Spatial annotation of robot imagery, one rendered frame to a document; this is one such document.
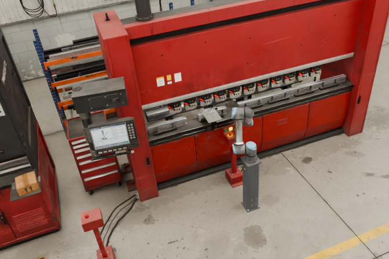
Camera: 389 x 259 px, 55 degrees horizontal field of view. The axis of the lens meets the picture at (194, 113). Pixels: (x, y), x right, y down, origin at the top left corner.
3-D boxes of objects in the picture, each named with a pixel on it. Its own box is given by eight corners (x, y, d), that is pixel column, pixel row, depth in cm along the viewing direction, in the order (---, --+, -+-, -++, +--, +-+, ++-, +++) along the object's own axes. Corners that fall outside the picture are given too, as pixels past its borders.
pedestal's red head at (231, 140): (228, 147, 465) (228, 136, 454) (223, 140, 477) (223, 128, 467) (243, 142, 470) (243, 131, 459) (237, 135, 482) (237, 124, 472)
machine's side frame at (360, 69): (348, 137, 564) (380, -18, 434) (315, 108, 631) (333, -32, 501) (362, 132, 570) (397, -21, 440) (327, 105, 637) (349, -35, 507)
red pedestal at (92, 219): (99, 275, 406) (81, 226, 359) (96, 256, 425) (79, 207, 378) (118, 269, 410) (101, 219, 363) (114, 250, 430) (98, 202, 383)
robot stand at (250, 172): (260, 207, 465) (261, 162, 421) (247, 212, 460) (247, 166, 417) (253, 198, 479) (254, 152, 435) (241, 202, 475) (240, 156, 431)
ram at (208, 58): (140, 110, 439) (128, 48, 393) (139, 107, 445) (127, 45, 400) (353, 56, 509) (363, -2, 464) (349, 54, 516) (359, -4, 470)
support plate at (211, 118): (208, 123, 453) (208, 122, 453) (201, 112, 474) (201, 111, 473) (222, 119, 457) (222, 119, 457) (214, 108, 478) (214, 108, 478)
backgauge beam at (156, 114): (148, 122, 483) (147, 115, 478) (145, 117, 495) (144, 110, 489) (301, 82, 538) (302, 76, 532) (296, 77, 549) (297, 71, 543)
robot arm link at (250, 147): (257, 156, 415) (257, 147, 407) (245, 156, 416) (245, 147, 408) (256, 149, 425) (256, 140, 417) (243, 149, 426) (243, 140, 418)
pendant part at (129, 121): (96, 155, 380) (87, 128, 360) (96, 148, 390) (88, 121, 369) (139, 147, 386) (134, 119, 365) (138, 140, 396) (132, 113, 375)
